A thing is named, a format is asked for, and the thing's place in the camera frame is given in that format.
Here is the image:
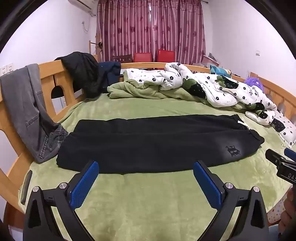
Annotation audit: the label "white air conditioner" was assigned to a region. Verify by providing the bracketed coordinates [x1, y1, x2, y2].
[68, 0, 96, 16]

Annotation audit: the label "navy blue garment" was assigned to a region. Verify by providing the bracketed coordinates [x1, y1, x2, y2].
[98, 61, 122, 93]

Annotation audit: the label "wooden coat rack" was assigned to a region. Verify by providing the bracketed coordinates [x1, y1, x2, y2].
[89, 30, 104, 62]

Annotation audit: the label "star printed cloth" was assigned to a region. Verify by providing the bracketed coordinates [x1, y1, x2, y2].
[267, 198, 287, 224]

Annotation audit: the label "black jacket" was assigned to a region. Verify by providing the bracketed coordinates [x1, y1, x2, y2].
[54, 51, 102, 99]

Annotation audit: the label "white floral pillow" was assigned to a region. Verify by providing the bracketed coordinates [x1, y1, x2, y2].
[245, 109, 296, 147]

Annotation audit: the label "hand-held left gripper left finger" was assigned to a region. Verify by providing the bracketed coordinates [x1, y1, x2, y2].
[24, 160, 100, 241]

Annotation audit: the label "black pants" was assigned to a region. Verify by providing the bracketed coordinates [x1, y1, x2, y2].
[56, 114, 265, 175]

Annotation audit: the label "white wall power cord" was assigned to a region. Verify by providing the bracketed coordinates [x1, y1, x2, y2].
[82, 21, 96, 32]

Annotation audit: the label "maroon floral curtain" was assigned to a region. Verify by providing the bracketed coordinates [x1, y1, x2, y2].
[96, 0, 206, 65]

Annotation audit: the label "cardboard box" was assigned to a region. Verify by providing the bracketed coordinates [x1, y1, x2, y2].
[201, 53, 219, 66]

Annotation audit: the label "teal patterned cushion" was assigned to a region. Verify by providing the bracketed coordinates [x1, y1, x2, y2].
[209, 64, 232, 78]

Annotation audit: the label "dark wooden chair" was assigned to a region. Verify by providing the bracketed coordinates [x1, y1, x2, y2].
[112, 54, 133, 63]

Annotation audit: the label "purple plush toy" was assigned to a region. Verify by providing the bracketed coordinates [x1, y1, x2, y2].
[245, 77, 264, 92]

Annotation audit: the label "wooden bed frame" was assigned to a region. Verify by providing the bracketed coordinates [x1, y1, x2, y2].
[0, 54, 296, 232]

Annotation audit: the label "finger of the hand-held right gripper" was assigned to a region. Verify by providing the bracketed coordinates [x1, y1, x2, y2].
[284, 148, 296, 162]
[265, 149, 289, 168]

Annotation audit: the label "white floral quilt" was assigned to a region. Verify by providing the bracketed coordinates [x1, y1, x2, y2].
[122, 62, 278, 126]

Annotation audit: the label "person's right hand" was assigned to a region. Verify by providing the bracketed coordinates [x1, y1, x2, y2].
[279, 189, 296, 234]

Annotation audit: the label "dark grey oblong object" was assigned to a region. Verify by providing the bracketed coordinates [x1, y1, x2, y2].
[20, 171, 33, 205]

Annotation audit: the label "red chair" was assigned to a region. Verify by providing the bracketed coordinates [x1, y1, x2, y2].
[157, 49, 175, 63]
[133, 52, 152, 63]

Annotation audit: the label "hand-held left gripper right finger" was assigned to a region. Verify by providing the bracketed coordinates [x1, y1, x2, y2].
[193, 161, 270, 241]

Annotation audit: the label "green bed blanket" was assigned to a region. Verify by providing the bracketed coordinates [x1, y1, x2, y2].
[18, 93, 296, 241]

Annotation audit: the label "grey jeans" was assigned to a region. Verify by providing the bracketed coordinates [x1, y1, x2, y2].
[0, 63, 69, 163]

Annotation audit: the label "crumpled green blanket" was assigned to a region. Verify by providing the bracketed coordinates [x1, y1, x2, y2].
[107, 79, 245, 112]

